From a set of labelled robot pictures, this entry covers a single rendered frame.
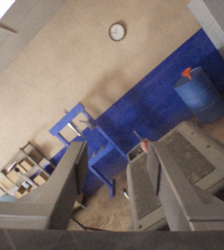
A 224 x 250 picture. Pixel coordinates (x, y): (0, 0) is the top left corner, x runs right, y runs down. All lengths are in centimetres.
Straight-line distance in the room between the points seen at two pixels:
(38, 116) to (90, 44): 190
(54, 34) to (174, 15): 235
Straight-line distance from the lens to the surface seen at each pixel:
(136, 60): 378
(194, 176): 72
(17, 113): 444
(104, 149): 356
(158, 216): 70
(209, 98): 344
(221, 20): 377
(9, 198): 53
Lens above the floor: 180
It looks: 12 degrees down
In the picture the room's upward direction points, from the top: 43 degrees counter-clockwise
